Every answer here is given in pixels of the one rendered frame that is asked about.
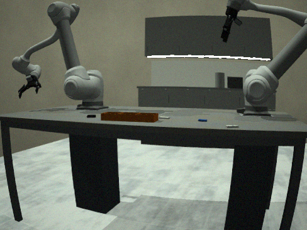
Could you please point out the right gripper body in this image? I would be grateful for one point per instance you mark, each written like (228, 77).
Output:
(34, 80)

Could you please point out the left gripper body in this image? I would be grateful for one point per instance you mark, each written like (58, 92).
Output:
(232, 12)

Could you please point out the orange bin rack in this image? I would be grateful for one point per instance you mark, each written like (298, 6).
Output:
(130, 116)

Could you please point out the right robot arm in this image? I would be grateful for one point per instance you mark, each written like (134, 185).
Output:
(79, 84)

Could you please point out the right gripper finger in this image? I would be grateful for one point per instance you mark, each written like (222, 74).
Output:
(23, 89)
(37, 85)

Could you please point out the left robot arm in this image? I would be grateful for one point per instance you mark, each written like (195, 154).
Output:
(261, 83)

